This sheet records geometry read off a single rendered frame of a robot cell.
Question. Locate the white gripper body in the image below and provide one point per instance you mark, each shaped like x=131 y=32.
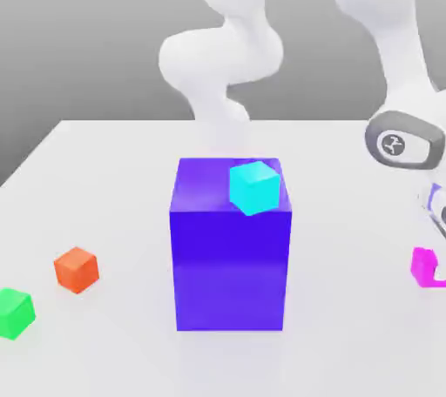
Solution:
x=441 y=264

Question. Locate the small magenta cube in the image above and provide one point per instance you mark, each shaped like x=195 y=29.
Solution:
x=422 y=266

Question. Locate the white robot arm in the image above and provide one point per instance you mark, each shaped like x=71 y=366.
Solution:
x=223 y=55

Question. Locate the small cyan cube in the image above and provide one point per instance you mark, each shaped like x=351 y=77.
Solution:
x=254 y=188

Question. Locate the small orange cube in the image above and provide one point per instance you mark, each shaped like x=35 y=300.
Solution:
x=76 y=270

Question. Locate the small green cube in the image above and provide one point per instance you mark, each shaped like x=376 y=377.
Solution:
x=14 y=313

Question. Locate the large blue box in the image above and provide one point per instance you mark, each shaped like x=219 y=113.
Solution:
x=228 y=264

